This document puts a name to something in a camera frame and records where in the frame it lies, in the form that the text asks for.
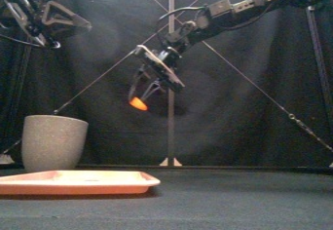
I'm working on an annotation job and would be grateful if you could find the orange tangerine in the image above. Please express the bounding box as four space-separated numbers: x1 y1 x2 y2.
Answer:
128 96 150 112

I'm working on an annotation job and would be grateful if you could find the grey speckled bowl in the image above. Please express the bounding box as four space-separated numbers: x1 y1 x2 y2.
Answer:
21 114 89 173

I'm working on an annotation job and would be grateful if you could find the vertical metal frame pole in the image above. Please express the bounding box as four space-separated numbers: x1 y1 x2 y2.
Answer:
166 0 176 168

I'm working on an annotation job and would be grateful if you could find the slanted black frame strut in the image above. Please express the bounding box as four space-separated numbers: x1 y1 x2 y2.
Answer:
305 5 333 134

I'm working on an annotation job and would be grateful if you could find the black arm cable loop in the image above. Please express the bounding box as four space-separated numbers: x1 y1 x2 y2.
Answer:
155 5 208 43

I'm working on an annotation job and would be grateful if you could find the diagonal brace wire with turnbuckle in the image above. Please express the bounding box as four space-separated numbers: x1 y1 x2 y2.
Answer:
128 0 333 153

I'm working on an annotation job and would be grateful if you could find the pink plastic tray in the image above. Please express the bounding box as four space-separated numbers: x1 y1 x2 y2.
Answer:
0 170 163 196

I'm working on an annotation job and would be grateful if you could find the white frame foot bracket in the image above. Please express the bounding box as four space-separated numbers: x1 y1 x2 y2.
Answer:
0 153 16 166

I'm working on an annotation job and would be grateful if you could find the white pole foot bracket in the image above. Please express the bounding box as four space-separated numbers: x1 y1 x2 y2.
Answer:
159 157 183 168

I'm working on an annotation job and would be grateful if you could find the plain diagonal brace wire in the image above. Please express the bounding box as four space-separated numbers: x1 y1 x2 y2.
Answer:
0 0 223 155

